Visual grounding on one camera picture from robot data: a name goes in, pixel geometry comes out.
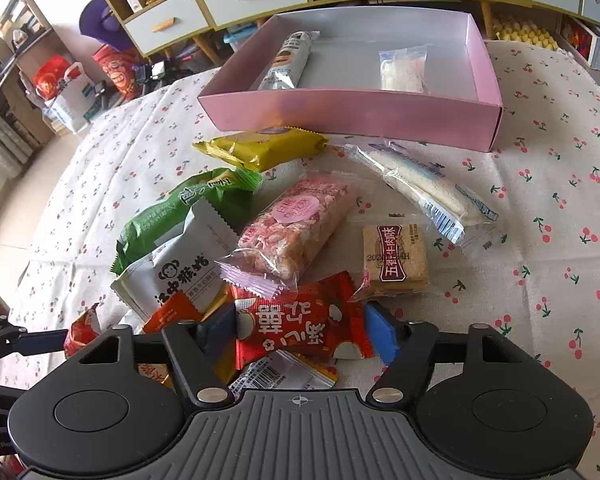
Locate orange cracker packet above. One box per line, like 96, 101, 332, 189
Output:
137, 292, 241, 391

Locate metal shelf rack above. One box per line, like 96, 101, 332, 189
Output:
0, 0, 56, 161

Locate orange silver snack packet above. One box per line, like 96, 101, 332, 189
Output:
229, 350, 340, 396

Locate purple hat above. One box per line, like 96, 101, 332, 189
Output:
79, 0, 131, 46

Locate clear white snack packet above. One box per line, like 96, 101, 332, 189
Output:
378, 45, 428, 93

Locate clear bin with blue lid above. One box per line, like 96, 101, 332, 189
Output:
222, 22, 271, 56

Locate white plastic bag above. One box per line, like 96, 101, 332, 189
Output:
45, 62, 103, 133

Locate pink rice crisp packet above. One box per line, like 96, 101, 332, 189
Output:
215, 172, 358, 301

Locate grey white snack packet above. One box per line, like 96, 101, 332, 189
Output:
111, 200, 241, 321

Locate grey biscuit roll packet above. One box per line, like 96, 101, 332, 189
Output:
256, 31, 321, 92

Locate yellow snack packet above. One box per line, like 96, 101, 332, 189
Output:
192, 127, 331, 173

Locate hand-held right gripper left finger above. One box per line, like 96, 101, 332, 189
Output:
70, 302, 239, 408

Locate green snack packet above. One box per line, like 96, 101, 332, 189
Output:
114, 167, 263, 276

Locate cherry print tablecloth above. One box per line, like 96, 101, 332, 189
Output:
0, 40, 600, 480

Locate pink cardboard box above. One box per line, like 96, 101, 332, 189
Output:
197, 8, 504, 153

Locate yellow egg tray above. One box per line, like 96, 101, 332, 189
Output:
492, 14, 561, 51

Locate long clear rice cracker packet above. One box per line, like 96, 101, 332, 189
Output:
344, 141, 501, 253

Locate square brown biscuit packet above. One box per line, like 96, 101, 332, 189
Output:
350, 222, 431, 303

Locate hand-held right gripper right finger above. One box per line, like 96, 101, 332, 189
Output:
362, 301, 528, 408

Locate red bag with face print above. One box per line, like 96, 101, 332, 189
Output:
92, 44, 148, 106

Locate black tripod lights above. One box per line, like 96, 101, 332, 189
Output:
139, 59, 191, 93

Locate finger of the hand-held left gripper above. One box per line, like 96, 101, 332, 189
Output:
0, 315, 72, 363

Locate red gift bag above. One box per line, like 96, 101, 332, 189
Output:
34, 59, 81, 102

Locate small red snack packet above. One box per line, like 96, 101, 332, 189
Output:
63, 302, 101, 358

